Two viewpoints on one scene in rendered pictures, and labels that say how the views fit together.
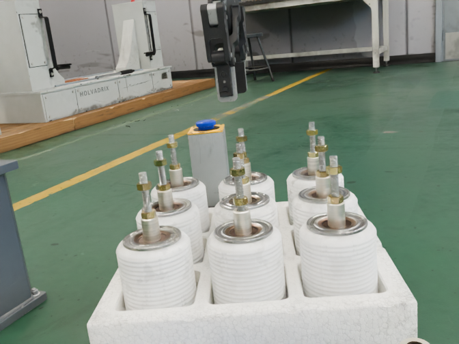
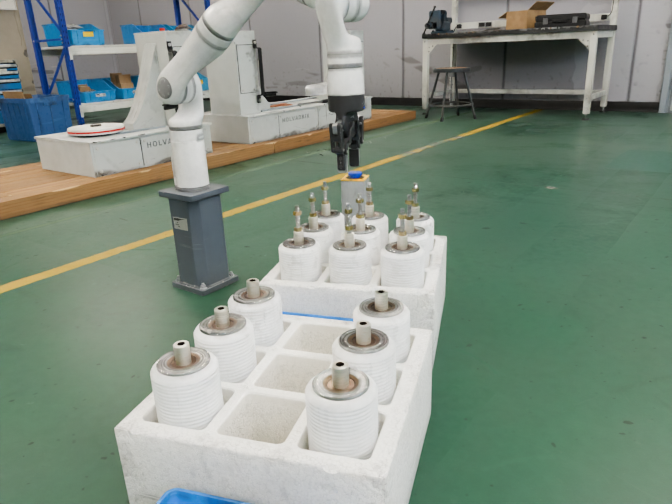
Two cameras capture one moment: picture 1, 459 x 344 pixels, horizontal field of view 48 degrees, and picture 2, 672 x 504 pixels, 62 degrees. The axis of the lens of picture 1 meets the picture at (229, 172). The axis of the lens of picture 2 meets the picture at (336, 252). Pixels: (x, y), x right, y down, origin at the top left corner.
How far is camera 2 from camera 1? 0.62 m
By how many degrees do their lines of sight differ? 12
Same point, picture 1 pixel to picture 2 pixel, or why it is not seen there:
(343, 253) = (399, 263)
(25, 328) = (223, 294)
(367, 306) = (406, 293)
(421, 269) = (495, 294)
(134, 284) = (286, 266)
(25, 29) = (240, 59)
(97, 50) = (306, 69)
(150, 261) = (295, 254)
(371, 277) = (416, 280)
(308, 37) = (522, 73)
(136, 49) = not seen: hidden behind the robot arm
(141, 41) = not seen: hidden behind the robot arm
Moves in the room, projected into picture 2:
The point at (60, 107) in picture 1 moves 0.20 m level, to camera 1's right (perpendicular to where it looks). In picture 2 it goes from (263, 131) to (292, 131)
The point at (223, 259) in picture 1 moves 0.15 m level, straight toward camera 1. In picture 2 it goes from (334, 258) to (322, 285)
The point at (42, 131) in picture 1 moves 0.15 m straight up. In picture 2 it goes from (246, 152) to (244, 129)
